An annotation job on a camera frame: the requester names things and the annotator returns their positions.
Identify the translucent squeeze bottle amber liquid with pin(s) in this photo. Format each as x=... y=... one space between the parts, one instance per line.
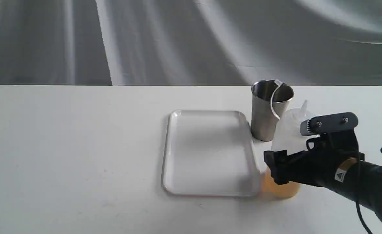
x=288 y=137

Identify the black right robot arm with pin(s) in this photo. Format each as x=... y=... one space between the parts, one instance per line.
x=359 y=182

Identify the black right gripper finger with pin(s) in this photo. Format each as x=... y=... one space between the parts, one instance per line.
x=281 y=165

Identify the grey draped backdrop cloth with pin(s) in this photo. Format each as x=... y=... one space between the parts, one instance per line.
x=190 y=42

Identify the stainless steel cup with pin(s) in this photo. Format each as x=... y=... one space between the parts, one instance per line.
x=270 y=100

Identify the white rectangular plastic tray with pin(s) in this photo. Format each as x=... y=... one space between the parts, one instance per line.
x=210 y=153

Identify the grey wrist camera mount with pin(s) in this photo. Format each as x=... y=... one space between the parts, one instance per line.
x=329 y=124

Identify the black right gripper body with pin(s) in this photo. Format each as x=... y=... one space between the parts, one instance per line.
x=324 y=155

